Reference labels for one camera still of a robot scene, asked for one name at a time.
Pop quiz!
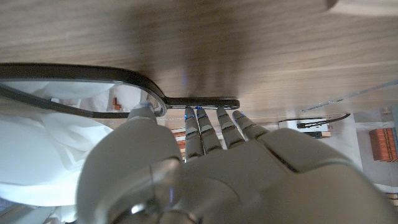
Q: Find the printed bookshelf backdrop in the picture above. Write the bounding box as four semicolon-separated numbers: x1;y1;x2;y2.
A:
164;105;398;208

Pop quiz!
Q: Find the black-framed hand mirror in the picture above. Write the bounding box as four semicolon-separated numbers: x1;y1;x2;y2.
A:
0;62;241;119

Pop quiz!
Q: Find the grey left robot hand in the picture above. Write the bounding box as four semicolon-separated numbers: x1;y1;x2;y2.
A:
76;100;398;224

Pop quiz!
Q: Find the black power strip cable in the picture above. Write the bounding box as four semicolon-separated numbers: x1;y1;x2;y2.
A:
278;113;351;129

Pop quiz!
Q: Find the white cloth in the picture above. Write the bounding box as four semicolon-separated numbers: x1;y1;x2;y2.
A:
0;99;114;224

